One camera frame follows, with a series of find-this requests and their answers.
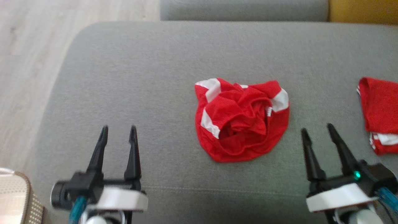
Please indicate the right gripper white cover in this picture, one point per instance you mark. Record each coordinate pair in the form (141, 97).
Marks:
(339, 196)

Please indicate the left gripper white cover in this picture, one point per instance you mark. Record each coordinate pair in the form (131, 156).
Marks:
(121, 197)

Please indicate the red jersey shirt white sleeves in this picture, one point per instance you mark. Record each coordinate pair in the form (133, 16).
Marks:
(382, 105)

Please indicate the red shorts white stripes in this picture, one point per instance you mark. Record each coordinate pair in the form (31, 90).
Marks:
(242, 124)

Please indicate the grey fabric sofa seat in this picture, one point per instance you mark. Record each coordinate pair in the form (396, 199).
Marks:
(174, 93)

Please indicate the beige woven laundry basket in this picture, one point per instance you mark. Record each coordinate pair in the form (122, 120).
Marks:
(15, 199)

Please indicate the yellow cushion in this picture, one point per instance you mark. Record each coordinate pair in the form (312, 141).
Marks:
(363, 11)

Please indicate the grey sofa back cushion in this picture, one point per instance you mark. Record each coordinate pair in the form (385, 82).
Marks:
(242, 9)

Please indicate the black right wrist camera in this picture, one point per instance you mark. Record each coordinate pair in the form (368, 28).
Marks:
(377, 175)

